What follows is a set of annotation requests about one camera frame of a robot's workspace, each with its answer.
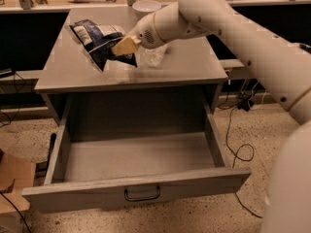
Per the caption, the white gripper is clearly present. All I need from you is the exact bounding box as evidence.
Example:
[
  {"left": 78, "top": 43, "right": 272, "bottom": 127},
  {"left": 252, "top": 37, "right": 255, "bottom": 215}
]
[{"left": 111, "top": 14, "right": 162, "bottom": 56}]

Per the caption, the blue chip bag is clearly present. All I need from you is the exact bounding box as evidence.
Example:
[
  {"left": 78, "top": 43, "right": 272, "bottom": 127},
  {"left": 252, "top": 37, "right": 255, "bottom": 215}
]
[{"left": 68, "top": 19, "right": 137, "bottom": 71}]

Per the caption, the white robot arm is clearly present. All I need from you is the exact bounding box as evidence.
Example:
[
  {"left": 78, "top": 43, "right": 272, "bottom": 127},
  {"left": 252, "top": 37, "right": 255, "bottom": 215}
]
[{"left": 112, "top": 0, "right": 311, "bottom": 233}]

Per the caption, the grey metal counter cabinet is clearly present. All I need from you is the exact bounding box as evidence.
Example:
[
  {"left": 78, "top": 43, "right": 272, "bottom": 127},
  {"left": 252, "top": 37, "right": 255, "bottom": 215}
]
[{"left": 34, "top": 4, "right": 229, "bottom": 126}]

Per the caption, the grey open drawer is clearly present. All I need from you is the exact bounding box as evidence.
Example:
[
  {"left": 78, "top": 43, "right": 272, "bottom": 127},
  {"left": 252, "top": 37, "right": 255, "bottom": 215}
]
[{"left": 22, "top": 90, "right": 250, "bottom": 213}]

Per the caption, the clear plastic water bottle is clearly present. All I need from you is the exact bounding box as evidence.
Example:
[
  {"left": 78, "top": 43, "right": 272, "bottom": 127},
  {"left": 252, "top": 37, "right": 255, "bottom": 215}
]
[{"left": 144, "top": 45, "right": 167, "bottom": 67}]

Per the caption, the white bowl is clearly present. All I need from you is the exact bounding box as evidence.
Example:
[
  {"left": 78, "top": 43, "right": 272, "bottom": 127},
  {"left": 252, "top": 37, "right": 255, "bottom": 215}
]
[{"left": 132, "top": 0, "right": 161, "bottom": 18}]

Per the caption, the cardboard box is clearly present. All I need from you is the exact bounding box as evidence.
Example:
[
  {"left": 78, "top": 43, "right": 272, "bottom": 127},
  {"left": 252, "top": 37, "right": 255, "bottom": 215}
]
[{"left": 0, "top": 149, "right": 37, "bottom": 233}]

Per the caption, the black drawer handle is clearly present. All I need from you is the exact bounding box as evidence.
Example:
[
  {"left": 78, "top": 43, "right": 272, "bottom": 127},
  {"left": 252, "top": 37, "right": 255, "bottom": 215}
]
[{"left": 124, "top": 185, "right": 161, "bottom": 202}]

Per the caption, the black floor cable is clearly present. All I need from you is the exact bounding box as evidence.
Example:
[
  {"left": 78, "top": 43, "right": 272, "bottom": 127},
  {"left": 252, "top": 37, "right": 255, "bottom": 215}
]
[{"left": 216, "top": 81, "right": 264, "bottom": 219}]

